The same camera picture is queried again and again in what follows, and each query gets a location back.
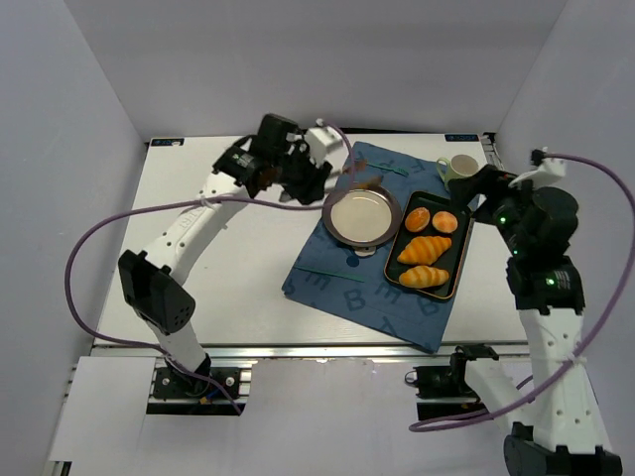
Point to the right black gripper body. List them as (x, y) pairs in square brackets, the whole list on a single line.
[(482, 187)]

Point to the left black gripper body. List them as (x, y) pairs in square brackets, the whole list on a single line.
[(308, 178)]

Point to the metal tongs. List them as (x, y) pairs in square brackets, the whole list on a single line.
[(350, 171)]

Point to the round bread roll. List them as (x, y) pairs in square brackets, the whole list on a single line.
[(417, 220), (445, 222)]

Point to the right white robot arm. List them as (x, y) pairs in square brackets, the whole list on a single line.
[(557, 428)]

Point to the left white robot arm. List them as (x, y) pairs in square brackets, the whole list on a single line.
[(153, 279)]

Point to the pale green mug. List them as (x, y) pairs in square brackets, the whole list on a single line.
[(458, 167)]

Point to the green stick upper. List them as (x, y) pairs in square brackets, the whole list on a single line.
[(362, 164)]

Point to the green stick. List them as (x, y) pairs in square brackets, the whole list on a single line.
[(332, 274), (362, 164)]

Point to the upper croissant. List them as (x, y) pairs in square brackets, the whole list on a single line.
[(424, 250)]

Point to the croissant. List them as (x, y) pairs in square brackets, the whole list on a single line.
[(423, 277), (424, 250)]

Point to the black orange-rimmed tray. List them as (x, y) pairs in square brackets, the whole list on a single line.
[(450, 261)]

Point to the round metal plate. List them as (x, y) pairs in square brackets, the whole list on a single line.
[(362, 217)]

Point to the lower croissant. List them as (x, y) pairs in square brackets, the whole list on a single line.
[(423, 277)]

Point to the blue letter-print cloth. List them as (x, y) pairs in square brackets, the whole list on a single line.
[(348, 270)]

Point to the green stick lower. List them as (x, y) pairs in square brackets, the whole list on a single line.
[(332, 274)]

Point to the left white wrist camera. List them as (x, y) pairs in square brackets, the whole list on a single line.
[(322, 140)]

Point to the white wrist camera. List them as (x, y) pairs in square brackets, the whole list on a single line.
[(545, 170), (322, 140)]

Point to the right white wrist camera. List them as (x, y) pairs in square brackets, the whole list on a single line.
[(545, 170)]

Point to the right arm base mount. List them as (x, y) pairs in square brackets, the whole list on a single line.
[(448, 381)]

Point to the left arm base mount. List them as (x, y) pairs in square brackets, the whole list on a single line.
[(214, 383)]

